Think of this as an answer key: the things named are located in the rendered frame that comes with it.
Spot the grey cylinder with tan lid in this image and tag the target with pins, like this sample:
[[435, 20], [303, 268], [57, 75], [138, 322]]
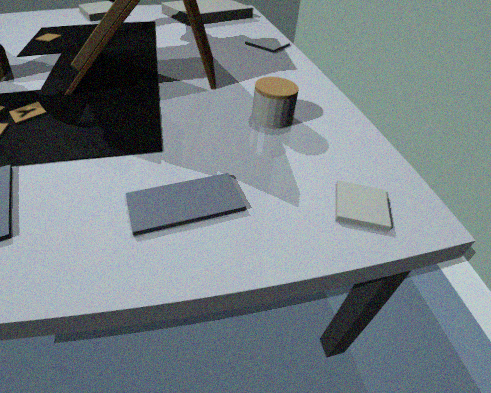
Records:
[[274, 102]]

